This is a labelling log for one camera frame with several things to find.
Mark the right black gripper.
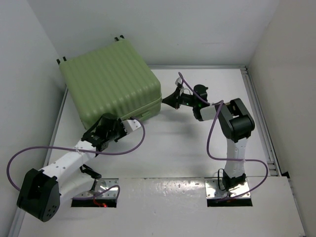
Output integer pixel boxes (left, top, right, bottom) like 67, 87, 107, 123
163, 86, 198, 110

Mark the green suitcase blue lining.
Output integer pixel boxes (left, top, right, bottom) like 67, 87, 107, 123
59, 37, 162, 129

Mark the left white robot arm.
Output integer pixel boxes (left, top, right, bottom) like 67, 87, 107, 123
17, 114, 141, 222

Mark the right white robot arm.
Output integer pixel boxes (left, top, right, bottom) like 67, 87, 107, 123
162, 83, 255, 191

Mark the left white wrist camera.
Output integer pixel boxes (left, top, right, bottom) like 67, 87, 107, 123
122, 119, 142, 134

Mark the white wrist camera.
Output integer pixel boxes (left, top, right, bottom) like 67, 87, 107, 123
122, 119, 142, 134
175, 77, 183, 88

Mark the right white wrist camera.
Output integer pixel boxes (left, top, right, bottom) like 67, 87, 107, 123
175, 77, 183, 88

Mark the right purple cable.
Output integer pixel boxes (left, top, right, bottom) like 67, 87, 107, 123
177, 72, 269, 200

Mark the purple cable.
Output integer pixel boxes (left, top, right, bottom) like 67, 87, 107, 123
6, 116, 146, 199
177, 72, 269, 200

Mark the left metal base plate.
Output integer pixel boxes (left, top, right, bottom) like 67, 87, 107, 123
73, 178, 120, 201

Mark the metal base plate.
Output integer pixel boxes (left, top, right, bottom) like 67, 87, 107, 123
73, 178, 120, 201
205, 178, 251, 200

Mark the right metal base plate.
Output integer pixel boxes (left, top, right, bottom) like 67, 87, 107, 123
205, 178, 251, 200

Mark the black power cable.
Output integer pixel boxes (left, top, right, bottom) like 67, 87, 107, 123
217, 168, 227, 191

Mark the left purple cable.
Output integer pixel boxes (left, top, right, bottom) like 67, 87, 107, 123
6, 116, 146, 199

